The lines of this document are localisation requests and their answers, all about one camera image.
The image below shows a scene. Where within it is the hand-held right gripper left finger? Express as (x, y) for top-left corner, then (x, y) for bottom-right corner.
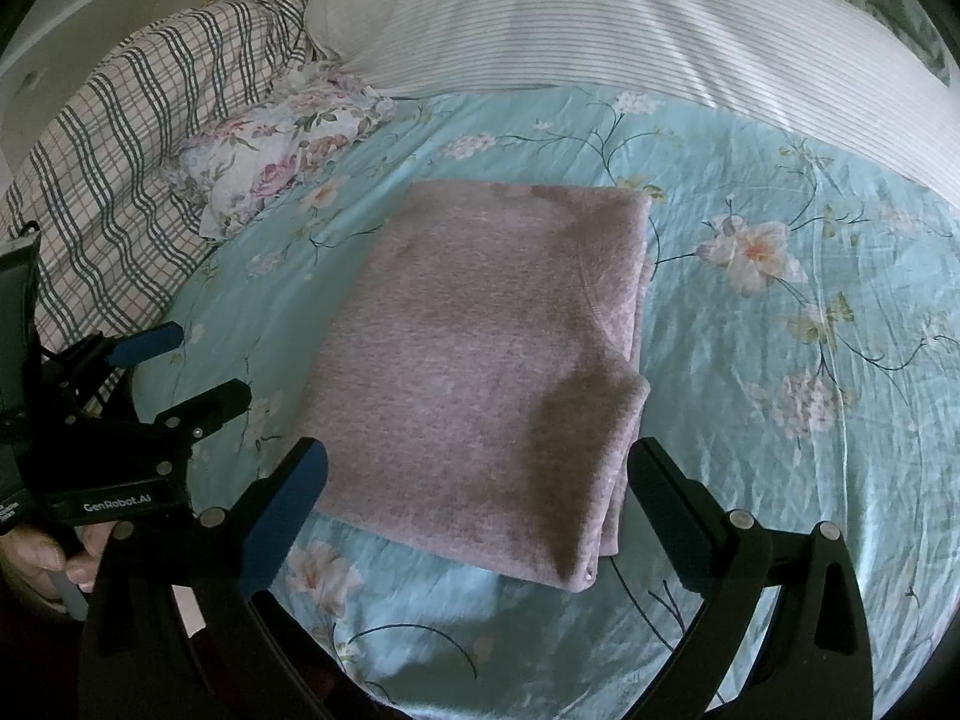
(79, 436), (391, 720)

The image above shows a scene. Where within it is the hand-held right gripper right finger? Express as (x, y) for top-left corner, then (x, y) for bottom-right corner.
(626, 436), (875, 720)

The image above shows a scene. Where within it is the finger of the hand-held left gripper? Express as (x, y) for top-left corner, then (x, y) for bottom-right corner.
(154, 378), (253, 440)
(105, 321), (185, 370)

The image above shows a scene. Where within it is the pink knit sweater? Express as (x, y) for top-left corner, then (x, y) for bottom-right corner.
(296, 178), (653, 592)

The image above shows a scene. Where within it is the person's left hand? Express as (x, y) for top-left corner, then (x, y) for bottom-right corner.
(0, 521), (115, 605)

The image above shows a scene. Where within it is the plaid blanket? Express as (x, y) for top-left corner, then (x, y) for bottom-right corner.
(0, 0), (335, 350)

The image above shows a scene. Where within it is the light blue floral bed sheet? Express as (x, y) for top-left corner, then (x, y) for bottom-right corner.
(161, 82), (960, 720)

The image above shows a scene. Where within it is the floral pink pillow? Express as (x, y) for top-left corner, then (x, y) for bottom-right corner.
(178, 60), (398, 242)

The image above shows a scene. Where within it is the white striped pillow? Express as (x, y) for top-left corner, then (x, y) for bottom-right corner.
(304, 0), (960, 211)

